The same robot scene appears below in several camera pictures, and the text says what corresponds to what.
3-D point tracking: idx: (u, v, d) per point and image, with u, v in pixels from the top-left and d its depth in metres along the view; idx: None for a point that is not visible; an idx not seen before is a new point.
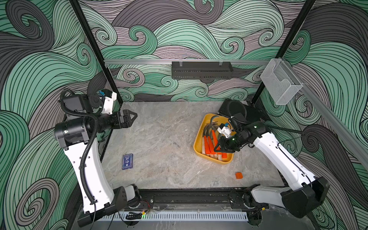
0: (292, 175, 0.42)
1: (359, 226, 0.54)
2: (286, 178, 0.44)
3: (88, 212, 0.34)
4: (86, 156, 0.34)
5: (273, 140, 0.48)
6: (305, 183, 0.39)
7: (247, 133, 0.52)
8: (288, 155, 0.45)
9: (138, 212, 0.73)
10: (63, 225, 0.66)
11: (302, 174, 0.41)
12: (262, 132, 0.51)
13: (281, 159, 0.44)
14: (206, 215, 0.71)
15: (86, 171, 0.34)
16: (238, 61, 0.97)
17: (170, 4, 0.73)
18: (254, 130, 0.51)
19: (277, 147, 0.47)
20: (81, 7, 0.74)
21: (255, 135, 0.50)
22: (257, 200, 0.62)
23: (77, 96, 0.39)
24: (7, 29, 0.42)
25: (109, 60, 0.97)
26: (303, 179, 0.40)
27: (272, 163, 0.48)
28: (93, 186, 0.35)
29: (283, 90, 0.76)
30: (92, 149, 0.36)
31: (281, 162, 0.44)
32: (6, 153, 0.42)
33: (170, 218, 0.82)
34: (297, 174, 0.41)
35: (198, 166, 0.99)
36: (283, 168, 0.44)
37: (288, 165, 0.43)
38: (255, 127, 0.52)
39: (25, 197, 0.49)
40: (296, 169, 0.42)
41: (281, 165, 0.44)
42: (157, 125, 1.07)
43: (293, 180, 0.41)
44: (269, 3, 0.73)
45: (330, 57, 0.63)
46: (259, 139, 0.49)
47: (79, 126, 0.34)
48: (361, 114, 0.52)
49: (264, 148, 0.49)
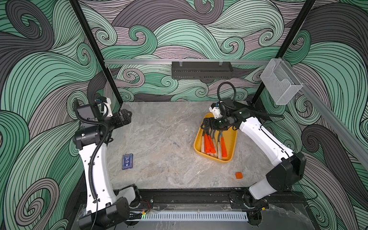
0: (273, 152, 0.45)
1: (359, 226, 0.54)
2: (268, 154, 0.48)
3: (89, 212, 0.35)
4: (95, 156, 0.40)
5: (256, 124, 0.52)
6: (283, 157, 0.43)
7: (234, 119, 0.56)
8: (270, 135, 0.49)
9: (138, 212, 0.73)
10: (63, 225, 0.66)
11: (281, 150, 0.45)
12: (247, 117, 0.54)
13: (262, 138, 0.48)
14: (205, 215, 0.71)
15: (94, 169, 0.39)
16: (238, 61, 0.97)
17: (171, 4, 0.73)
18: (239, 115, 0.55)
19: (259, 129, 0.51)
20: (81, 7, 0.74)
21: (240, 120, 0.53)
22: (255, 197, 0.62)
23: (88, 105, 0.46)
24: (7, 29, 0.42)
25: (109, 60, 0.97)
26: (282, 154, 0.44)
27: (257, 143, 0.51)
28: (97, 184, 0.37)
29: (283, 90, 0.77)
30: (101, 150, 0.42)
31: (263, 142, 0.48)
32: (6, 152, 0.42)
33: (170, 219, 0.70)
34: (277, 151, 0.45)
35: (198, 166, 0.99)
36: (264, 147, 0.48)
37: (269, 143, 0.47)
38: (241, 113, 0.56)
39: (24, 197, 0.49)
40: (276, 146, 0.46)
41: (262, 143, 0.48)
42: (157, 125, 1.07)
43: (275, 156, 0.45)
44: (269, 3, 0.73)
45: (329, 57, 0.63)
46: (244, 123, 0.53)
47: (93, 133, 0.42)
48: (361, 114, 0.52)
49: (249, 132, 0.52)
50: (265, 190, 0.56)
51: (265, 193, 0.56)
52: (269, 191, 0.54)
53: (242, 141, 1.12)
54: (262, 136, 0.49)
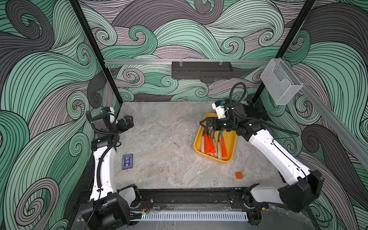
0: (287, 169, 0.43)
1: (359, 225, 0.53)
2: (281, 171, 0.45)
3: (92, 198, 0.39)
4: (105, 155, 0.48)
5: (268, 137, 0.49)
6: (300, 176, 0.40)
7: (244, 131, 0.53)
8: (284, 151, 0.46)
9: (138, 212, 0.73)
10: (63, 225, 0.66)
11: (297, 168, 0.42)
12: (257, 130, 0.51)
13: (275, 154, 0.45)
14: (206, 215, 0.71)
15: (102, 165, 0.45)
16: (238, 61, 0.97)
17: (171, 4, 0.73)
18: (249, 127, 0.52)
19: (271, 143, 0.48)
20: (81, 7, 0.74)
21: (250, 133, 0.51)
22: (257, 200, 0.62)
23: (101, 118, 0.54)
24: (7, 29, 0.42)
25: (109, 60, 0.97)
26: (298, 172, 0.41)
27: (269, 158, 0.48)
28: (104, 176, 0.43)
29: (283, 90, 0.77)
30: (110, 152, 0.50)
31: (276, 157, 0.45)
32: (7, 152, 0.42)
33: (170, 219, 0.70)
34: (293, 168, 0.42)
35: (198, 166, 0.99)
36: (277, 163, 0.45)
37: (283, 160, 0.44)
38: (251, 125, 0.53)
39: (24, 197, 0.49)
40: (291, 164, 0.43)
41: (275, 159, 0.46)
42: (157, 125, 1.07)
43: (289, 175, 0.42)
44: (269, 3, 0.73)
45: (329, 57, 0.63)
46: (255, 136, 0.50)
47: (105, 141, 0.52)
48: (361, 114, 0.52)
49: (260, 145, 0.49)
50: (268, 198, 0.55)
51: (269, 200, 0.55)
52: (273, 200, 0.53)
53: (242, 141, 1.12)
54: (275, 151, 0.46)
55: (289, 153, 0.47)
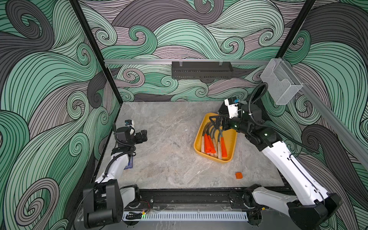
0: (304, 189, 0.40)
1: (359, 226, 0.53)
2: (294, 189, 0.43)
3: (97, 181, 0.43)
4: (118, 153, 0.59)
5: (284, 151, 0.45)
6: (318, 200, 0.38)
7: (258, 141, 0.48)
8: (300, 168, 0.42)
9: (138, 212, 0.73)
10: (63, 225, 0.66)
11: (315, 190, 0.39)
12: (273, 141, 0.47)
13: (292, 170, 0.42)
14: (206, 215, 0.71)
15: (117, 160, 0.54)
16: (238, 61, 0.97)
17: (170, 4, 0.73)
18: (264, 137, 0.48)
19: (288, 158, 0.44)
20: (81, 7, 0.74)
21: (265, 143, 0.47)
22: (257, 201, 0.62)
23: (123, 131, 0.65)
24: (7, 29, 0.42)
25: (109, 60, 0.97)
26: (316, 195, 0.38)
27: (281, 172, 0.45)
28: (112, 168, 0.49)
29: (283, 90, 0.77)
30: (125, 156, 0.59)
31: (292, 174, 0.42)
32: (7, 152, 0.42)
33: (170, 219, 0.70)
34: (310, 189, 0.39)
35: (198, 166, 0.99)
36: (293, 179, 0.42)
37: (300, 178, 0.41)
38: (267, 136, 0.48)
39: (25, 197, 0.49)
40: (308, 183, 0.40)
41: (291, 176, 0.42)
42: (157, 125, 1.07)
43: (305, 196, 0.39)
44: (269, 3, 0.73)
45: (329, 57, 0.63)
46: (270, 149, 0.46)
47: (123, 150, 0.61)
48: (361, 114, 0.52)
49: (275, 158, 0.46)
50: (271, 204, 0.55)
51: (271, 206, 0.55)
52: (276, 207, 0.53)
53: (242, 141, 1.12)
54: (292, 167, 0.42)
55: (305, 171, 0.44)
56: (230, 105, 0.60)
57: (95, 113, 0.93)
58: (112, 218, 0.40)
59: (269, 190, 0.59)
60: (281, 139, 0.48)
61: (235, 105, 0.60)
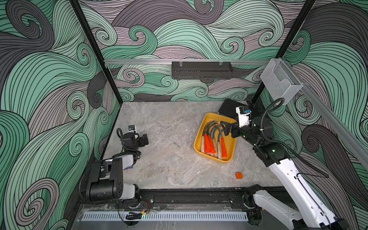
0: (310, 212, 0.39)
1: (359, 226, 0.54)
2: (301, 210, 0.42)
3: None
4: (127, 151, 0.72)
5: (292, 169, 0.45)
6: (324, 223, 0.37)
7: (265, 156, 0.49)
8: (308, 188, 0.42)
9: (138, 212, 0.73)
10: (63, 225, 0.66)
11: (321, 213, 0.38)
12: (281, 158, 0.47)
13: (297, 190, 0.42)
14: (206, 215, 0.71)
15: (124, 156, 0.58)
16: (238, 61, 0.97)
17: (171, 4, 0.73)
18: (272, 154, 0.48)
19: (295, 177, 0.44)
20: (81, 7, 0.74)
21: (273, 160, 0.47)
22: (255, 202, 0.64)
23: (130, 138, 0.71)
24: (7, 29, 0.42)
25: (109, 60, 0.97)
26: (322, 219, 0.37)
27: (289, 192, 0.45)
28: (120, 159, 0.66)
29: (283, 90, 0.77)
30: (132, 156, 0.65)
31: (298, 195, 0.42)
32: (7, 152, 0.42)
33: (170, 219, 0.70)
34: (316, 212, 0.39)
35: (198, 166, 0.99)
36: (299, 200, 0.42)
37: (306, 200, 0.40)
38: (275, 152, 0.49)
39: (24, 197, 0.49)
40: (315, 206, 0.39)
41: (297, 196, 0.42)
42: (157, 125, 1.07)
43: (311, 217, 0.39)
44: (269, 3, 0.73)
45: (329, 57, 0.63)
46: (277, 166, 0.46)
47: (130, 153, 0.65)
48: (361, 114, 0.52)
49: (281, 176, 0.46)
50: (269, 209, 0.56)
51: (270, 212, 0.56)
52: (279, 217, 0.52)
53: (242, 141, 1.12)
54: (298, 188, 0.42)
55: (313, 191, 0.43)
56: (240, 114, 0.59)
57: (95, 113, 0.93)
58: (112, 193, 0.42)
59: (272, 197, 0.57)
60: (289, 157, 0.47)
61: (247, 115, 0.66)
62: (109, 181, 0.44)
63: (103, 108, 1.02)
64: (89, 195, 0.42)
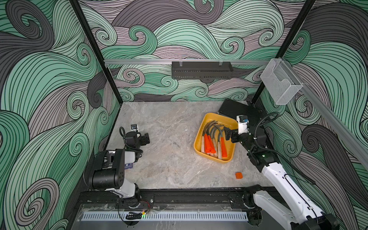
0: (297, 206, 0.42)
1: (359, 226, 0.54)
2: (292, 209, 0.44)
3: None
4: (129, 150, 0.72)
5: (280, 170, 0.51)
6: (310, 216, 0.40)
7: (256, 162, 0.56)
8: (296, 187, 0.46)
9: (138, 212, 0.73)
10: (63, 225, 0.66)
11: (308, 207, 0.41)
12: (270, 161, 0.54)
13: (285, 189, 0.46)
14: (206, 215, 0.71)
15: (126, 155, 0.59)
16: (238, 61, 0.97)
17: (171, 4, 0.73)
18: (263, 160, 0.55)
19: (283, 177, 0.49)
20: (81, 7, 0.74)
21: (262, 164, 0.53)
22: (254, 202, 0.64)
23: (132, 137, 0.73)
24: (7, 29, 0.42)
25: (109, 60, 0.97)
26: (309, 212, 0.40)
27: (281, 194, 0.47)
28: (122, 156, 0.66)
29: (283, 90, 0.77)
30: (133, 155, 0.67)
31: (286, 192, 0.46)
32: (7, 152, 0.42)
33: (170, 219, 0.70)
34: (303, 207, 0.42)
35: (198, 166, 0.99)
36: (289, 199, 0.45)
37: (293, 196, 0.44)
38: (264, 157, 0.56)
39: (24, 197, 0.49)
40: (302, 201, 0.43)
41: (286, 195, 0.46)
42: (157, 125, 1.07)
43: (299, 212, 0.42)
44: (269, 3, 0.73)
45: (329, 57, 0.63)
46: (267, 168, 0.52)
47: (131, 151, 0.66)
48: (361, 114, 0.52)
49: (271, 177, 0.51)
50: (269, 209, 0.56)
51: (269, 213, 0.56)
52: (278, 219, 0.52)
53: None
54: (286, 186, 0.47)
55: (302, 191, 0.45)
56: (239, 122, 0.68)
57: (95, 113, 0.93)
58: (114, 181, 0.44)
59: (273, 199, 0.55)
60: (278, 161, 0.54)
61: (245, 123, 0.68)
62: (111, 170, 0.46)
63: (103, 108, 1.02)
64: (92, 183, 0.44)
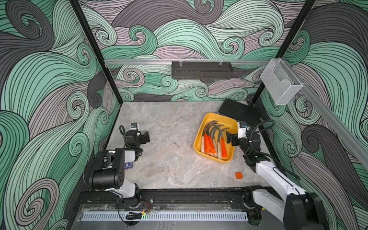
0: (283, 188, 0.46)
1: (359, 226, 0.54)
2: (281, 194, 0.47)
3: None
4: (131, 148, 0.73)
5: (269, 165, 0.57)
6: (293, 192, 0.44)
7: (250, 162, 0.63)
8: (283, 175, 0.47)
9: (138, 212, 0.73)
10: (63, 225, 0.66)
11: (292, 188, 0.45)
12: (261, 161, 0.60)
13: (273, 177, 0.51)
14: (205, 215, 0.71)
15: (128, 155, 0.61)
16: (238, 61, 0.97)
17: (171, 4, 0.73)
18: (256, 160, 0.61)
19: (271, 169, 0.55)
20: (81, 7, 0.74)
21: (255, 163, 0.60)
22: (255, 200, 0.63)
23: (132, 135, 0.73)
24: (7, 29, 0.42)
25: (109, 60, 0.97)
26: (292, 190, 0.45)
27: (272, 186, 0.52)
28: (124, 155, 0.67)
29: (283, 90, 0.77)
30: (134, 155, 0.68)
31: (274, 180, 0.50)
32: (6, 152, 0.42)
33: (170, 219, 0.70)
34: (287, 187, 0.46)
35: (198, 166, 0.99)
36: (277, 186, 0.49)
37: (280, 181, 0.49)
38: (257, 157, 0.63)
39: (24, 197, 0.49)
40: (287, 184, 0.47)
41: (274, 183, 0.51)
42: (157, 125, 1.07)
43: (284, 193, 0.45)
44: (269, 3, 0.73)
45: (329, 57, 0.63)
46: (258, 164, 0.59)
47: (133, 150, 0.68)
48: (361, 114, 0.52)
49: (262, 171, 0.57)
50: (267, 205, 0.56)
51: (267, 208, 0.56)
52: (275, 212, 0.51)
53: None
54: (273, 174, 0.52)
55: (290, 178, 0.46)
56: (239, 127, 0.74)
57: (95, 113, 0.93)
58: (114, 181, 0.44)
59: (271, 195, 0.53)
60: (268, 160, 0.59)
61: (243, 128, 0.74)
62: (111, 170, 0.46)
63: (103, 108, 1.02)
64: (92, 182, 0.44)
